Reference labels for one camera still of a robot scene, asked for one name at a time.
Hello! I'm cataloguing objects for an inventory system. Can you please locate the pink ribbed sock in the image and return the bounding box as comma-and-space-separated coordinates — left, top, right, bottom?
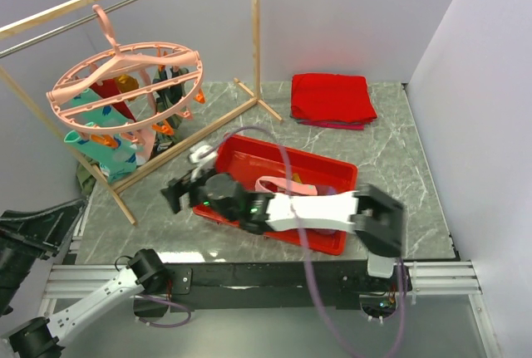
254, 176, 337, 196

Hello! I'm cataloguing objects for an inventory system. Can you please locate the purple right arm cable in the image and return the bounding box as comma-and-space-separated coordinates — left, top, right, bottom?
207, 125, 408, 358

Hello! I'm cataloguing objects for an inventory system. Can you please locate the purple maroon sock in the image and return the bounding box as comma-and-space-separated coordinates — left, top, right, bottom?
292, 173, 337, 235

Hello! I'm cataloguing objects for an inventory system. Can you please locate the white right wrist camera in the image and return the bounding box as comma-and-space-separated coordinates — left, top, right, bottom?
188, 141, 218, 168

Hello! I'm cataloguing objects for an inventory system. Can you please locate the metal hanging rod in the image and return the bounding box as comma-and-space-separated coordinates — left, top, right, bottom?
1, 0, 140, 58

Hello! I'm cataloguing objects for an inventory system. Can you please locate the folded red cloth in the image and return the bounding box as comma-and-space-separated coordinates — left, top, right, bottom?
290, 73, 377, 130

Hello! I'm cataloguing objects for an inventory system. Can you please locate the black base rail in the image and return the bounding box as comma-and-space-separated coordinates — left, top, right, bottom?
130, 258, 397, 311

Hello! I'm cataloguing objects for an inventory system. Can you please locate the pink round clip hanger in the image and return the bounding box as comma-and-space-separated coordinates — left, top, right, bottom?
47, 5, 205, 158

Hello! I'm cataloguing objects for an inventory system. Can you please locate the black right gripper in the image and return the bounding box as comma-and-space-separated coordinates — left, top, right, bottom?
160, 163, 238, 223

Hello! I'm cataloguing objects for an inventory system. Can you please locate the red sock on hanger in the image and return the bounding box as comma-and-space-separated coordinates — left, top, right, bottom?
89, 79, 137, 123

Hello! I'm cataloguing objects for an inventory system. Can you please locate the red plastic tray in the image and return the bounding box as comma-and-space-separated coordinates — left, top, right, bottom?
214, 135, 357, 256

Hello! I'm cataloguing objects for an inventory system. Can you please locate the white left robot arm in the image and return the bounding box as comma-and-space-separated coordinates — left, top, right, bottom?
1, 199, 169, 357

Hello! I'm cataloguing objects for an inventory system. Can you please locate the olive green cloth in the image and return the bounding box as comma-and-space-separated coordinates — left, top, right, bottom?
76, 163, 96, 197

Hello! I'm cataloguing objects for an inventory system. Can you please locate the dark green camouflage sock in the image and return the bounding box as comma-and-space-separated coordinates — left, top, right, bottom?
153, 66, 189, 153

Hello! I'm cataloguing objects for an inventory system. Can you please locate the teal patterned sock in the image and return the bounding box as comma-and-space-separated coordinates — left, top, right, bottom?
63, 130, 144, 183
67, 88, 134, 128

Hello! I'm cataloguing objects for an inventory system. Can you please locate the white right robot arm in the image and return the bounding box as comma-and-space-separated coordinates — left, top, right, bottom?
160, 169, 404, 291

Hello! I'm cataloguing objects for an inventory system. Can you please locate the wooden clothes rack frame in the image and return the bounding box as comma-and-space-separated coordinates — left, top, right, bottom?
0, 0, 285, 226

